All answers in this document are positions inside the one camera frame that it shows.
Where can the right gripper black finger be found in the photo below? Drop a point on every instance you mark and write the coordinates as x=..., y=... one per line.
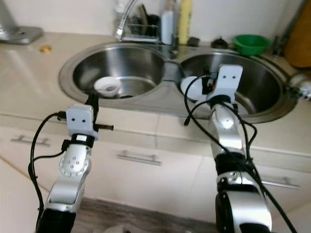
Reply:
x=207, y=76

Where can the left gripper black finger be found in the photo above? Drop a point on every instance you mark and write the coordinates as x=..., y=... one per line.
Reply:
x=88, y=100
x=95, y=100

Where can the white floral porcelain plate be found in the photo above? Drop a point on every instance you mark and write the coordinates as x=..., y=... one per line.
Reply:
x=192, y=88

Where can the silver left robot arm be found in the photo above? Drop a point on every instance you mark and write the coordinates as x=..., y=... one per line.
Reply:
x=75, y=165

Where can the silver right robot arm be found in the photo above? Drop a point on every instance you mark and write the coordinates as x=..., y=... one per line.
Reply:
x=226, y=136

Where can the cream kitchen base cabinet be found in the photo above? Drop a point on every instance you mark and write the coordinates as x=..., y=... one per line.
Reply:
x=165, y=189

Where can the small plain white bowl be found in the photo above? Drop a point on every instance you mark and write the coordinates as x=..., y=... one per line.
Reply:
x=107, y=86

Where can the black round sink plug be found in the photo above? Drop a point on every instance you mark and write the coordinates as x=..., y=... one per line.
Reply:
x=219, y=44

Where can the small black block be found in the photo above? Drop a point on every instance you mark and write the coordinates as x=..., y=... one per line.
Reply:
x=193, y=42

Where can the stainless steel double sink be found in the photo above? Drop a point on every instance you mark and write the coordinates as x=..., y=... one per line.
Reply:
x=133, y=63

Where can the green plastic bowl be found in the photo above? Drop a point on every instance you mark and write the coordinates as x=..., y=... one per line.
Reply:
x=251, y=44

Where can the yellow plastic bottle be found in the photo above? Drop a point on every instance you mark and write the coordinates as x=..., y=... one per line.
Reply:
x=185, y=22

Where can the white plastic bottle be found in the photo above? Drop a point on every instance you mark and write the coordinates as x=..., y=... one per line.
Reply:
x=166, y=26

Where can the small gold round lid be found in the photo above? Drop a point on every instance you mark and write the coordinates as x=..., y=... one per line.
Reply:
x=45, y=48

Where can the chrome gooseneck faucet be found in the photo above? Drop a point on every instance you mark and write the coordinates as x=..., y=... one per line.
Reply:
x=120, y=31

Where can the chrome sink fitting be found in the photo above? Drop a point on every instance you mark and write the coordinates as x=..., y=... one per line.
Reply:
x=301, y=87

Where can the grey metal appliance base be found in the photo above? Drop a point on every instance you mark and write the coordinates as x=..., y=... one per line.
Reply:
x=19, y=34

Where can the orange round container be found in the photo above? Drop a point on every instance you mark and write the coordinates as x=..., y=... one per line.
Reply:
x=299, y=43

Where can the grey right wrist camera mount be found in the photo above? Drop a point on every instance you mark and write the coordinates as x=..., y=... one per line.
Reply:
x=227, y=81

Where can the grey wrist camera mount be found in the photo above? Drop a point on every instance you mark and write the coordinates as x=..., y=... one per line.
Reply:
x=227, y=81
x=80, y=121

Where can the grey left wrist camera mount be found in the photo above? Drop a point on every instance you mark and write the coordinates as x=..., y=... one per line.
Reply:
x=80, y=121

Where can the chrome upright tap post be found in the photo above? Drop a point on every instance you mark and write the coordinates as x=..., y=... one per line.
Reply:
x=174, y=36

